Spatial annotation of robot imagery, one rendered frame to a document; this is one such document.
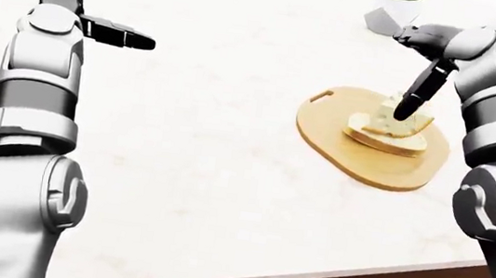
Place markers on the black right three-finger hand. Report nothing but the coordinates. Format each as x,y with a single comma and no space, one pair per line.
425,61

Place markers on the pale holey cheese wedge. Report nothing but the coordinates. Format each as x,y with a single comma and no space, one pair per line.
388,121

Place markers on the slice of white bread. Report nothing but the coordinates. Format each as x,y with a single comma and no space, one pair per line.
388,137

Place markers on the green succulent in white pot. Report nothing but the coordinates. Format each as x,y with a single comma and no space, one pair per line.
396,5

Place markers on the oval wooden cutting board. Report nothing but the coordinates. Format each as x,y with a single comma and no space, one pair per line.
367,159

